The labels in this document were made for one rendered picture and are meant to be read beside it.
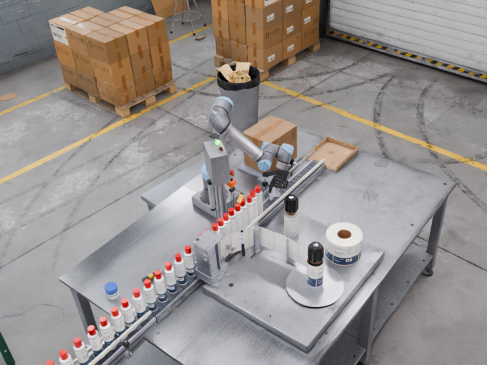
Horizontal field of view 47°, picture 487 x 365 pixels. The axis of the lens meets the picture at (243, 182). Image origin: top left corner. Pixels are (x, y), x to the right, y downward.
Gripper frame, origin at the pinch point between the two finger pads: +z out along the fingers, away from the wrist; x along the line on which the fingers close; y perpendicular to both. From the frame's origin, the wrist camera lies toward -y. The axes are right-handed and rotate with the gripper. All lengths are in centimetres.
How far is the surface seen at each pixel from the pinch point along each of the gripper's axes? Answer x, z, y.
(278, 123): 36, -42, -30
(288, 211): -26.6, -4.1, 28.7
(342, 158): 71, -29, 8
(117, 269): -76, 55, -42
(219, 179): -55, -13, -2
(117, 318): -115, 53, 2
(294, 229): -18.3, 6.8, 31.3
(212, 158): -64, -25, -4
